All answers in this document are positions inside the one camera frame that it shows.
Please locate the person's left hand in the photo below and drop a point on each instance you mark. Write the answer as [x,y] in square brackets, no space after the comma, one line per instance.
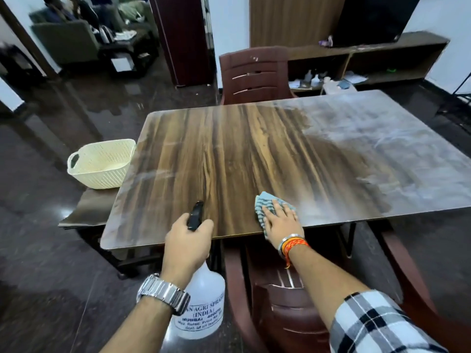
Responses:
[182,249]

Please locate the person's right hand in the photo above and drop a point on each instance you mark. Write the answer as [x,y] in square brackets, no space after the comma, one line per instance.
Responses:
[283,227]

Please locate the person's right thumb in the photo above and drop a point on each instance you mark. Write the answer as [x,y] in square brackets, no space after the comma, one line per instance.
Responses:
[266,221]

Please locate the person's left thumb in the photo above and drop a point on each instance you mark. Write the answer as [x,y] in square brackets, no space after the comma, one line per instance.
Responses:
[207,228]

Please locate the blue checked cleaning cloth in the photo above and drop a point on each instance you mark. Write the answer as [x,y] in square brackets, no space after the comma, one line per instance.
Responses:
[265,202]

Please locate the white spray bottle black trigger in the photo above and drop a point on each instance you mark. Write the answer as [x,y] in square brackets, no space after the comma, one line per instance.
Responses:
[201,294]

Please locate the person's left forearm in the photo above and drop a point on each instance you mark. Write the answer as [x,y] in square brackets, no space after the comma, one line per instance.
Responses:
[141,327]

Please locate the person's right forearm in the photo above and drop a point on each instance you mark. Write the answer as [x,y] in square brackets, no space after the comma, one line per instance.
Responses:
[323,279]

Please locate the silver bangle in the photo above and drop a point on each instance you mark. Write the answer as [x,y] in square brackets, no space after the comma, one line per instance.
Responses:
[284,239]

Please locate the silver metal wristwatch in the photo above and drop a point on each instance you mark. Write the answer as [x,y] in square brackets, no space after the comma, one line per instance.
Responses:
[163,292]

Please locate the dark low side table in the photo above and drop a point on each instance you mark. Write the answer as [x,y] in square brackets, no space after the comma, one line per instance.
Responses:
[92,208]

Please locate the cream plastic basket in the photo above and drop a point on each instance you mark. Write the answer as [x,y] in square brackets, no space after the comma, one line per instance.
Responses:
[101,167]

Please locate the small white bottle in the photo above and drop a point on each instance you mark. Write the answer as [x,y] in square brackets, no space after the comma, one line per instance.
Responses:
[315,80]
[308,77]

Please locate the white plastic container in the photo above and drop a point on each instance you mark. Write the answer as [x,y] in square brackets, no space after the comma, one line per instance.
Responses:
[336,87]

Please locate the black white plaid shirt sleeve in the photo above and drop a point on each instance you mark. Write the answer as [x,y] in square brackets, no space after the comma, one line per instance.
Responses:
[375,327]

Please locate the loose papers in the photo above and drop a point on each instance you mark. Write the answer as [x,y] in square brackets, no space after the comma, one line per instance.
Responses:
[355,77]

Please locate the black coffee table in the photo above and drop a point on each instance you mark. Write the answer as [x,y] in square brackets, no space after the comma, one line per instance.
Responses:
[128,55]

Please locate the dark brown door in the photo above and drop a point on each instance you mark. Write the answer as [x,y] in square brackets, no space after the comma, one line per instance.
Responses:
[184,36]

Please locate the wooden shelf unit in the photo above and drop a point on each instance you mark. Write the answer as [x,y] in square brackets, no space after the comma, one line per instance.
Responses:
[386,51]

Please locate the white papers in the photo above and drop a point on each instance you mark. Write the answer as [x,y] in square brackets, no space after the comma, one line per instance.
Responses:
[126,35]

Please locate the black metal stand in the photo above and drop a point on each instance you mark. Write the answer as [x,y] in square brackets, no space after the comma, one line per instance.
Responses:
[456,101]

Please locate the black television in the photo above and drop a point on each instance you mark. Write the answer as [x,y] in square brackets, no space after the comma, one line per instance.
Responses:
[373,20]

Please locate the green sofa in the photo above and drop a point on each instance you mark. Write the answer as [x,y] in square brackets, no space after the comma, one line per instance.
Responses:
[68,42]

